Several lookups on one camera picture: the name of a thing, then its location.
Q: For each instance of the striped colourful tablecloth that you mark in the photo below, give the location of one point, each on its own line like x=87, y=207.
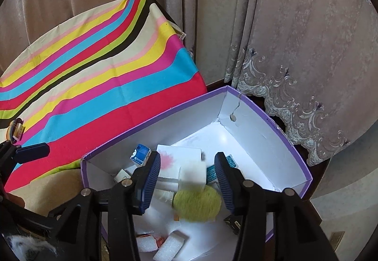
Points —
x=103, y=86

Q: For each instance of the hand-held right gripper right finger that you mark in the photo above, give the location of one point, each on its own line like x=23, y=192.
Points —
x=223, y=181

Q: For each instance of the white and blue small box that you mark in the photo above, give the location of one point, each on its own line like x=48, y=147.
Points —
x=141, y=154

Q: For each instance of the beige embroidered curtain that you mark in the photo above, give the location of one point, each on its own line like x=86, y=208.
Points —
x=295, y=42

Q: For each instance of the green fluffy ball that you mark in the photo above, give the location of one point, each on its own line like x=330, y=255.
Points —
x=195, y=203

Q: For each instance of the white foam block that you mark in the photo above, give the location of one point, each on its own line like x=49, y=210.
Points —
x=146, y=244
x=169, y=246

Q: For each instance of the white cylindrical item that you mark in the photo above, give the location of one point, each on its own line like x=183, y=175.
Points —
x=164, y=197

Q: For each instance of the white box pink print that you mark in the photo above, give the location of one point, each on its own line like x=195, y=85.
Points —
x=174, y=160

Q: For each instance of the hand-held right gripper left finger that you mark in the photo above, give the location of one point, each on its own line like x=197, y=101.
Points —
x=149, y=184

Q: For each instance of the plain white box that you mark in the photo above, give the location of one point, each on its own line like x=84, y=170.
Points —
x=192, y=175

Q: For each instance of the dark small box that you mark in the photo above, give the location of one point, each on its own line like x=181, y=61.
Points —
x=233, y=224

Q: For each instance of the teal printed packet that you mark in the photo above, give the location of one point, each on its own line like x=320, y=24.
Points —
x=231, y=160
x=212, y=174

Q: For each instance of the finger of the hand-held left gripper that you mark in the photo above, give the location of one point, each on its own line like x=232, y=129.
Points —
x=26, y=216
x=32, y=150

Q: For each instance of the orange small packet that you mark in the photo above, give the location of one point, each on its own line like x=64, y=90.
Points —
x=160, y=241

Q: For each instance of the brass metal plate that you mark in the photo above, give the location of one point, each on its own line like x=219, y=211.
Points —
x=336, y=239

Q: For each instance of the purple cardboard box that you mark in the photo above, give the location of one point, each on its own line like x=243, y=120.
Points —
x=260, y=137

